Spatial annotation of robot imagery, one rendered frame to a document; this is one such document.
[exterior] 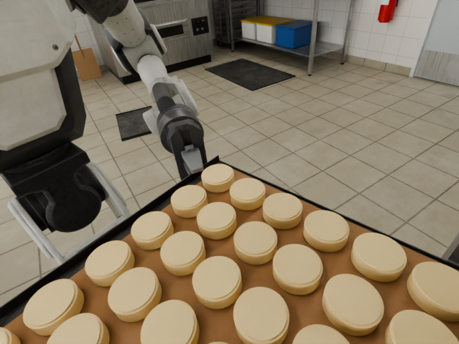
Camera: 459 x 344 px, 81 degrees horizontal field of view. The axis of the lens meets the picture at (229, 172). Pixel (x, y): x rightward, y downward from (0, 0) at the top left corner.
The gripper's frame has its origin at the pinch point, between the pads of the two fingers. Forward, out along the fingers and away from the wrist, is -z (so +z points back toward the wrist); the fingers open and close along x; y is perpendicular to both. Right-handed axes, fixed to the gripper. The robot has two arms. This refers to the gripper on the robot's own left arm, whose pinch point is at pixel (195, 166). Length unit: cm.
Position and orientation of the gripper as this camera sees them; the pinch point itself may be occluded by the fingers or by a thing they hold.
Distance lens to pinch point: 45.6
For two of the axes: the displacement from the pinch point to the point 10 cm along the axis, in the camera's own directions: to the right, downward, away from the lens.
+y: 9.4, -2.7, 2.0
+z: -3.2, -5.6, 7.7
